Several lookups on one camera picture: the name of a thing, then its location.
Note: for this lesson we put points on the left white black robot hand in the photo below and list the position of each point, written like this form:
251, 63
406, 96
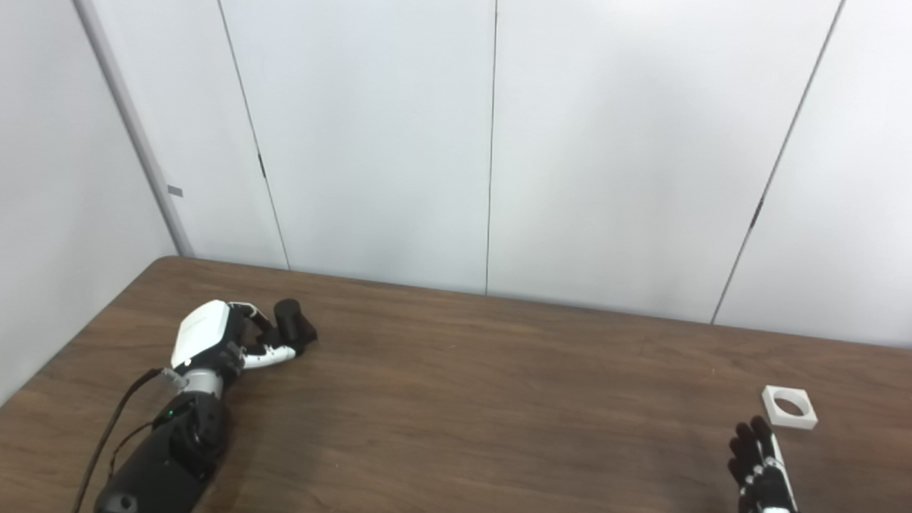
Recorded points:
201, 331

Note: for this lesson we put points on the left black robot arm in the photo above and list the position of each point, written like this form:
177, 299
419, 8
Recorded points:
174, 456

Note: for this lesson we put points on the white square piece with hole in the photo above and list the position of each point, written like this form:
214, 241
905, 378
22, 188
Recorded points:
804, 420

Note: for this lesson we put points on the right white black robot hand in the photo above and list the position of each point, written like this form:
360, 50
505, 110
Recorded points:
766, 481

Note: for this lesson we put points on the black peg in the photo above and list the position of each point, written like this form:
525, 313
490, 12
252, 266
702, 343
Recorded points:
291, 320

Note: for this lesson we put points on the gray wall corner strip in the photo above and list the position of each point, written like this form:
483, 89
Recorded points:
135, 135

